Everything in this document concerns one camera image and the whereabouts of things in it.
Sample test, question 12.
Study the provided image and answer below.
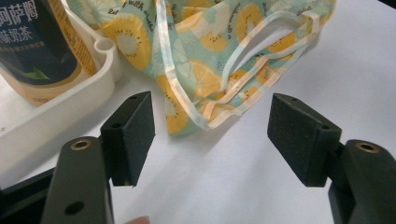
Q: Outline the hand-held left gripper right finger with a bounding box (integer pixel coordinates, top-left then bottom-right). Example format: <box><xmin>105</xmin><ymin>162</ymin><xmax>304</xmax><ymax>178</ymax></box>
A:
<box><xmin>266</xmin><ymin>92</ymin><xmax>396</xmax><ymax>224</ymax></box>

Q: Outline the grey table mat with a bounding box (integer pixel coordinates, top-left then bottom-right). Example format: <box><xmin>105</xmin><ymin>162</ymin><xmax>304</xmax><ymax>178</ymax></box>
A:
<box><xmin>0</xmin><ymin>0</ymin><xmax>396</xmax><ymax>224</ymax></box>

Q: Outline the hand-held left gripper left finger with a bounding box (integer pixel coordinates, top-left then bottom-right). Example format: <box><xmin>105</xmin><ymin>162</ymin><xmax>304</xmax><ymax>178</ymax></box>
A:
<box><xmin>40</xmin><ymin>91</ymin><xmax>156</xmax><ymax>224</ymax></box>

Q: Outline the white plastic tray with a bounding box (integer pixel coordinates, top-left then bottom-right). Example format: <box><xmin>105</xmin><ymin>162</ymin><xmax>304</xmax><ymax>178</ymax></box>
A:
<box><xmin>0</xmin><ymin>0</ymin><xmax>123</xmax><ymax>175</ymax></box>

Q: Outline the dark label drink bottle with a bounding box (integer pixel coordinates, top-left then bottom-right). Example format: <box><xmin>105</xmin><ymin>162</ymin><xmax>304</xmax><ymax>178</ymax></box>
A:
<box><xmin>0</xmin><ymin>0</ymin><xmax>98</xmax><ymax>108</ymax></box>

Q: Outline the yellow floral patterned garment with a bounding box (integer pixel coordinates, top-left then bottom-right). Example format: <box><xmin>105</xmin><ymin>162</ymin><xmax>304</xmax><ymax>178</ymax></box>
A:
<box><xmin>65</xmin><ymin>0</ymin><xmax>338</xmax><ymax>136</ymax></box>

